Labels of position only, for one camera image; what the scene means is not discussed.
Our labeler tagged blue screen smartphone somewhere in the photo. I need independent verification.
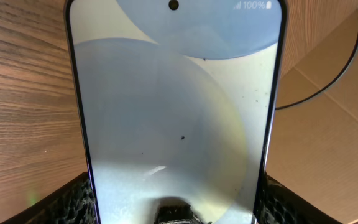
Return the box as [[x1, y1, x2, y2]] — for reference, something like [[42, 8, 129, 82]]
[[64, 0, 288, 224]]

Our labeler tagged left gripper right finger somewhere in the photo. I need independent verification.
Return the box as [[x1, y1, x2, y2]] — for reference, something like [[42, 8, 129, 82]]
[[253, 173, 340, 224]]

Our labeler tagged black charging cable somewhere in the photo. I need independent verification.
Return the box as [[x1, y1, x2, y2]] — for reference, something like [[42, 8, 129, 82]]
[[274, 0, 358, 111]]

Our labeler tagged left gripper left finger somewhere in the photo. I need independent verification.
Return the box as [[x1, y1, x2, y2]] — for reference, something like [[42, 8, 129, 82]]
[[3, 172, 96, 224]]

